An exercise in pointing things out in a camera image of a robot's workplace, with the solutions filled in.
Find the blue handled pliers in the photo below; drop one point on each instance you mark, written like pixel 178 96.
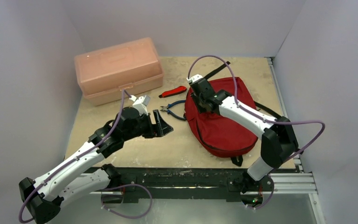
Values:
pixel 172 110

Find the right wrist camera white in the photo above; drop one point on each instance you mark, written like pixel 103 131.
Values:
pixel 194 78

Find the black metal base plate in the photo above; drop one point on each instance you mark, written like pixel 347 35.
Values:
pixel 226 184

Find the pink plastic storage box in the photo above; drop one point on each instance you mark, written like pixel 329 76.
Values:
pixel 134 66

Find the red backpack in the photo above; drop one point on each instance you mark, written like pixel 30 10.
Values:
pixel 220 136

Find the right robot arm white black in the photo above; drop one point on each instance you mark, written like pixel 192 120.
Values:
pixel 278 140

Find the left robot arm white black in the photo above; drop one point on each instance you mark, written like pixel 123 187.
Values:
pixel 46 195

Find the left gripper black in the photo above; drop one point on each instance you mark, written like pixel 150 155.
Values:
pixel 159 129

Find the aluminium frame rails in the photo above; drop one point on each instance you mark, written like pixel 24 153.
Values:
pixel 180 149

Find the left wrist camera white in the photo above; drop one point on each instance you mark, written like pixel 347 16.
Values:
pixel 140 103

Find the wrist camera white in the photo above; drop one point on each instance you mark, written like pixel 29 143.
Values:
pixel 194 78
pixel 140 103

